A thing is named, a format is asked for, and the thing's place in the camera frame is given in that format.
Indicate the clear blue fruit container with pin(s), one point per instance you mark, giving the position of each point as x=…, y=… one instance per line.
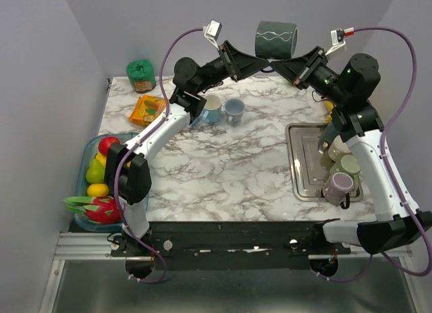
x=80, y=223

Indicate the grey blue mug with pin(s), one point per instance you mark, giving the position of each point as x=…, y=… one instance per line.
x=234, y=109

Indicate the light blue white mug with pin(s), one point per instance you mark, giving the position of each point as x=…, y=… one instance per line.
x=211, y=112

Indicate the red apple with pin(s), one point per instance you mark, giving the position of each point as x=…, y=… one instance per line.
x=105, y=144

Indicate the dark green patterned mug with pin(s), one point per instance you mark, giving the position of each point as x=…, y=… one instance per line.
x=275, y=41

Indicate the green wrapped jar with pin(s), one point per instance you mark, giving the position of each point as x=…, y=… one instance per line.
x=141, y=75

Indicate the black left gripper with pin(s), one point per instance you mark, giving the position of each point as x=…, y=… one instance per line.
x=239, y=65

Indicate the aluminium rail frame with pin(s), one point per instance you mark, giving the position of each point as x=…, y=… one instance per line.
x=94, y=246

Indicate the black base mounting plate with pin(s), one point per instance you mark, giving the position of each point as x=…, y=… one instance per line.
x=212, y=246

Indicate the light green mug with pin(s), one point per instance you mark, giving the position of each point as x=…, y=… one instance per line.
x=346, y=164

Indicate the pink dragon fruit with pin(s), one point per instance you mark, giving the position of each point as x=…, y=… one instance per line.
x=100, y=210

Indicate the orange fruit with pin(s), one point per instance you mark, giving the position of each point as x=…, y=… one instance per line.
x=97, y=190

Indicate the orange snack bag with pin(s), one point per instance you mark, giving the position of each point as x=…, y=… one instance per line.
x=147, y=109

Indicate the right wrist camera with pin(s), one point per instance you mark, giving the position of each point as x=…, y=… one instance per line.
x=338, y=40

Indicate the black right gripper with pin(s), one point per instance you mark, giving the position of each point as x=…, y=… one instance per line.
x=298, y=70

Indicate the purple mug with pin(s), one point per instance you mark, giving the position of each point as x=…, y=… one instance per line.
x=337, y=189

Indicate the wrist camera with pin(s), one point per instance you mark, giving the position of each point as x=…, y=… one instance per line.
x=211, y=32
x=338, y=40

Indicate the yellow lemon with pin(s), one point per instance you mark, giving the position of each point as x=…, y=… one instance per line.
x=101, y=158

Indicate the green pear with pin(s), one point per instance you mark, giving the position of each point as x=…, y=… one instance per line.
x=95, y=172

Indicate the yellow Lays chips bag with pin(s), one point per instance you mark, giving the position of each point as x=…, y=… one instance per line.
x=329, y=106

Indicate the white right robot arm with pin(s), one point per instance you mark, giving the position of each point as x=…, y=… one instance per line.
x=398, y=216

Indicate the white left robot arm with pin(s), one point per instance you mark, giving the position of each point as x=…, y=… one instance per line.
x=127, y=170

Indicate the dark grey mug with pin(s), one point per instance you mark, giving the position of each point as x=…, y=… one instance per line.
x=328, y=136

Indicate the silver metal tray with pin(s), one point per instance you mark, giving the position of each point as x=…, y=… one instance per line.
x=310, y=168

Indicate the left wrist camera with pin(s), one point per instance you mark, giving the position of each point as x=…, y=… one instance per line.
x=211, y=32

